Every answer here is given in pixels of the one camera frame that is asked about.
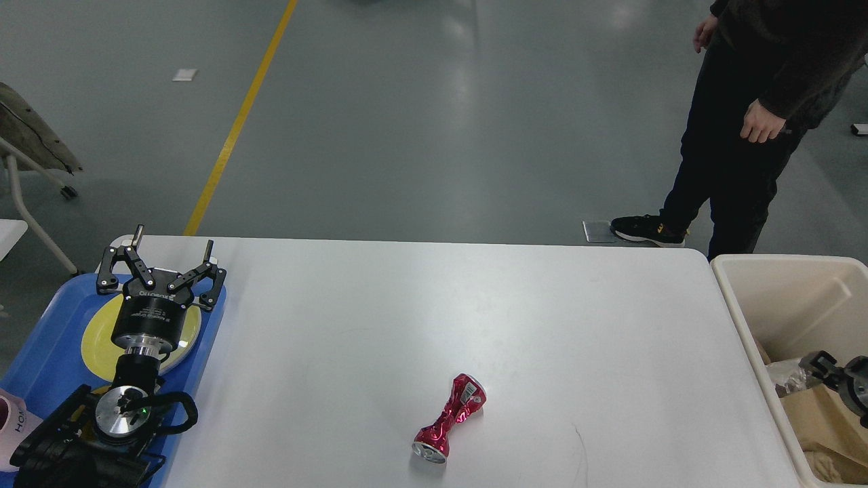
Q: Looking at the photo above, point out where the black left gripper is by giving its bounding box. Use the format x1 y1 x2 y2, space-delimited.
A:
96 226 227 357

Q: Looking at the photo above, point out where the crushed red can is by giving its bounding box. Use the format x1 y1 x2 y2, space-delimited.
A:
410 373 488 464

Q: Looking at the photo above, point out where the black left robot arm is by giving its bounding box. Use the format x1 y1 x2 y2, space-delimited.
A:
2 226 227 487

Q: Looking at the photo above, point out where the person in black clothes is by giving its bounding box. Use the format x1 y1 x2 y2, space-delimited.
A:
610 1 867 260

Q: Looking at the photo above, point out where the yellow plastic plate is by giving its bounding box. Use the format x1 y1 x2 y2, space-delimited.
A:
81 296 202 350

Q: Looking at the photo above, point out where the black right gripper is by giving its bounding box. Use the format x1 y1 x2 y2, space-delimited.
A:
799 351 867 429

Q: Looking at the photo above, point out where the person's other hand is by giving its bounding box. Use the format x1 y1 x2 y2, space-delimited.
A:
692 14 719 54

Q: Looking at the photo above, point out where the foil sheet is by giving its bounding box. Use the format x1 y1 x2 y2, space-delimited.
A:
766 359 821 399

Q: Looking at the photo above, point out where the beige plastic bin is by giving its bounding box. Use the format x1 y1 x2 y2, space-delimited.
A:
712 254 867 487

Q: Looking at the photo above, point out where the pink HOME mug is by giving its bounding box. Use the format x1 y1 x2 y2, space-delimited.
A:
1 389 43 472

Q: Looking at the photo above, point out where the chair with olive jacket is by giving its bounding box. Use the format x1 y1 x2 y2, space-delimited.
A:
1 83 83 276

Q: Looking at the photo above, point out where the person's hand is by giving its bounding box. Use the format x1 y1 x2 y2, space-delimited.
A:
740 100 785 143

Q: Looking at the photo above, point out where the brown paper bag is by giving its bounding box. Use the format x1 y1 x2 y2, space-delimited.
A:
756 343 866 458

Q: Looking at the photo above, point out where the brown paper ball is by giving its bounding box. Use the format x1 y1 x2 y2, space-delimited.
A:
803 445 867 485

